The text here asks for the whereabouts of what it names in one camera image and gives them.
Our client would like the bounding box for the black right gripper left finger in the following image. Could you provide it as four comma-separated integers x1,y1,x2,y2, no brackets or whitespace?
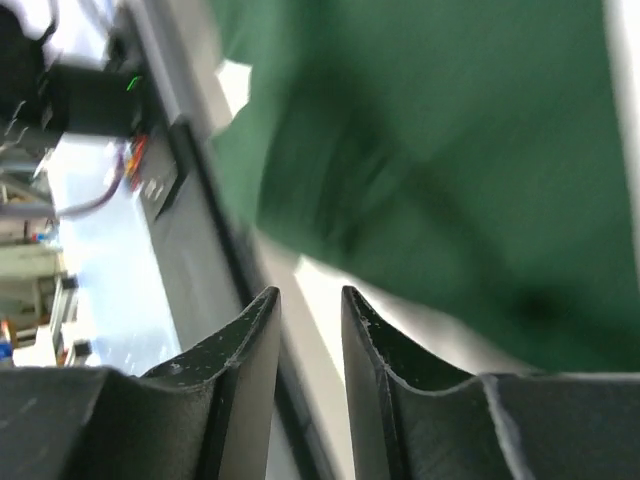
1,287,280,479

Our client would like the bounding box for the white and green t-shirt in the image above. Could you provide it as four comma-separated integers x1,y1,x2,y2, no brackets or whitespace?
210,1,639,372

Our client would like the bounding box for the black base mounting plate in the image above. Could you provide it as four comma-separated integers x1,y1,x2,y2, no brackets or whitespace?
136,118,259,350

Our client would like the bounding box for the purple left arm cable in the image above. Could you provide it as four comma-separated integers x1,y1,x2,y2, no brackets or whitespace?
57,144,131,219

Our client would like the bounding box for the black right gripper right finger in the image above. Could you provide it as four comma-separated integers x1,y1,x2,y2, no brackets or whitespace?
341,286,639,480

